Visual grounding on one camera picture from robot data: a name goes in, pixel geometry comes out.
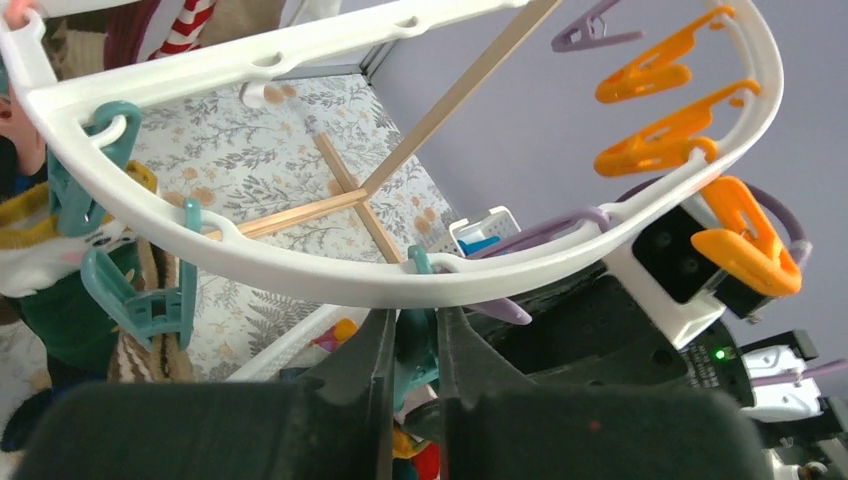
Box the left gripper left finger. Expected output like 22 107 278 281
291 309 396 479

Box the brown striped sock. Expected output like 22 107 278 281
107 239 195 383

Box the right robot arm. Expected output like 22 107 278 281
404 263 847 479

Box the purple clothespin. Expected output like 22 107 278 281
468 206 611 325

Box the orange clothespin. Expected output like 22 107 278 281
595 5 735 104
594 79 761 178
691 176 802 297

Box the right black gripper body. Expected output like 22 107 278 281
404 264 690 439

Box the wooden drying rack frame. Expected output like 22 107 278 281
201 0 564 265

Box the white sock laundry basket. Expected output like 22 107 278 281
226 304 369 382

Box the dark green sock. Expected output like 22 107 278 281
11 273 118 385

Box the teal clothespin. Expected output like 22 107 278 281
393 245 441 412
80 198 203 351

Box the blue cloth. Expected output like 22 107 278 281
457 235 501 257

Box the white chick face sock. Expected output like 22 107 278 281
1 183 137 298

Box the white side basket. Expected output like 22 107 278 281
448 206 521 257

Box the pink clothespin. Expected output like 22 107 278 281
2 0 40 31

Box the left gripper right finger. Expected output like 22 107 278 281
437 307 534 479

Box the white oval sock hanger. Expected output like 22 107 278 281
1 1 784 308

